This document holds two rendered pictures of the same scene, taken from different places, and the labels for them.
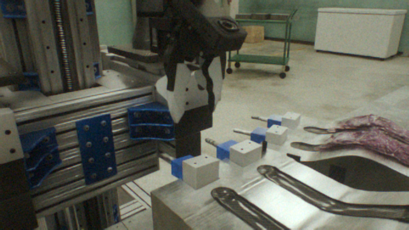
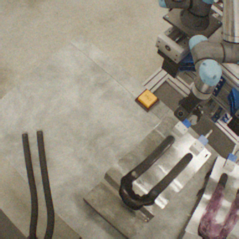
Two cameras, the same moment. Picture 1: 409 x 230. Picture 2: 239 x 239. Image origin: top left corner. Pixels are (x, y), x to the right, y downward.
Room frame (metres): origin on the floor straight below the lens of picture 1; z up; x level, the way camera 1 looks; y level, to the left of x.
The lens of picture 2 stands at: (0.06, -0.52, 2.25)
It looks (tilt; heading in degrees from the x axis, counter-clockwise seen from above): 66 degrees down; 77
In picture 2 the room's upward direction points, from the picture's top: 9 degrees clockwise
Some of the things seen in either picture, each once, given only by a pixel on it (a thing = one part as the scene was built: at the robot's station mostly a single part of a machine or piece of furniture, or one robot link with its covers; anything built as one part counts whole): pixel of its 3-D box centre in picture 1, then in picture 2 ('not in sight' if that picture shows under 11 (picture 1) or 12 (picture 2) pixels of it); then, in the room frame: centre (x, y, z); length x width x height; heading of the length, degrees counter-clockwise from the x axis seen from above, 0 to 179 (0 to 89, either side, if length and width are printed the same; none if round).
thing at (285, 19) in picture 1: (261, 41); not in sight; (4.99, -0.87, 0.50); 0.98 x 0.55 x 1.01; 70
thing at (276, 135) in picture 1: (257, 135); (231, 157); (0.70, -0.13, 0.86); 0.13 x 0.05 x 0.05; 58
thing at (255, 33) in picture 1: (251, 34); not in sight; (8.65, -1.21, 0.20); 0.63 x 0.44 x 0.40; 135
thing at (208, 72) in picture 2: not in sight; (208, 75); (0.47, 0.03, 1.31); 0.09 x 0.08 x 0.11; 90
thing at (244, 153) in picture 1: (227, 149); (203, 140); (0.55, -0.04, 0.89); 0.13 x 0.05 x 0.05; 41
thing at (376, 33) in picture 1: (356, 32); not in sight; (6.77, -3.20, 0.47); 1.52 x 0.77 x 0.94; 45
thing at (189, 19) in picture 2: not in sight; (196, 13); (0.60, 0.51, 1.09); 0.15 x 0.15 x 0.10
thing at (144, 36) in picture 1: (157, 28); not in sight; (0.92, 0.14, 1.09); 0.15 x 0.15 x 0.10
